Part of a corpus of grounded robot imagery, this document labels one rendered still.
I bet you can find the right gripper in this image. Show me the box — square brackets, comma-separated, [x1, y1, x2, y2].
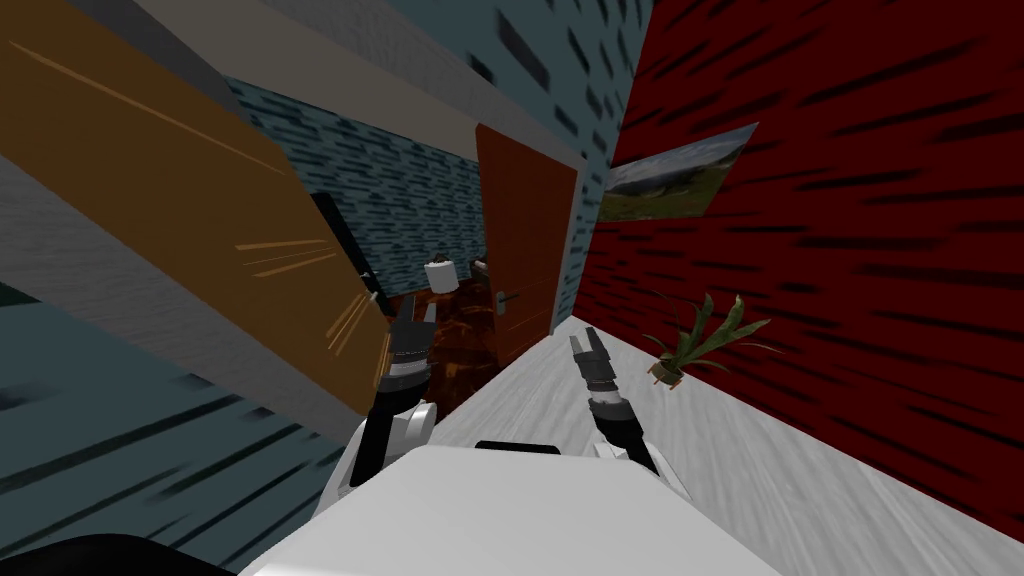
[567, 325, 620, 395]

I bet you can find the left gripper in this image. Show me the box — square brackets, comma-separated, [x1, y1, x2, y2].
[383, 293, 440, 379]

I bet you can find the white round container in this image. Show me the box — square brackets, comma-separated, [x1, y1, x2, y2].
[423, 255, 462, 295]

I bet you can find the green potted plant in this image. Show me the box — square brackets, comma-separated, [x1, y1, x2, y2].
[642, 291, 776, 392]

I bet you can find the red-brown door leaf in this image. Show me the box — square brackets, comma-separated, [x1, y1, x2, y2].
[475, 122, 580, 369]

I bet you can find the landscape picture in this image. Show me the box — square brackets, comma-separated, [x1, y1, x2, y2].
[597, 121, 761, 225]

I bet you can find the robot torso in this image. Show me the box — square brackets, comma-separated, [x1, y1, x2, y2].
[238, 439, 784, 576]

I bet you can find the light brown door leaf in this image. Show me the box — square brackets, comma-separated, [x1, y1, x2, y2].
[0, 0, 395, 417]

